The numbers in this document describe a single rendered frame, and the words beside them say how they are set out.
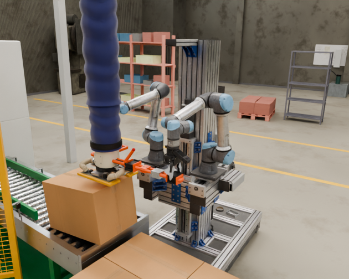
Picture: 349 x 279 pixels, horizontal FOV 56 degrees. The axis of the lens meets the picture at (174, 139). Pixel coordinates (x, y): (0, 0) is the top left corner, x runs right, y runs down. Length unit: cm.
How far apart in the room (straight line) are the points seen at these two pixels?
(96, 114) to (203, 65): 91
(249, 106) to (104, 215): 697
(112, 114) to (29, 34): 1076
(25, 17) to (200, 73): 1064
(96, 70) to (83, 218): 107
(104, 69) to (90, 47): 15
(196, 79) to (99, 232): 136
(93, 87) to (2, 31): 1025
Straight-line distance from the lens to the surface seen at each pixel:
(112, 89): 220
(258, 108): 892
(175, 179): 202
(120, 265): 242
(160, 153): 277
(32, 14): 1301
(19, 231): 311
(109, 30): 217
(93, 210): 240
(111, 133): 227
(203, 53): 259
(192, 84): 265
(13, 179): 401
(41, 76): 1314
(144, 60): 912
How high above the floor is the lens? 203
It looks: 17 degrees down
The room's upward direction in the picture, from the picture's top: 1 degrees clockwise
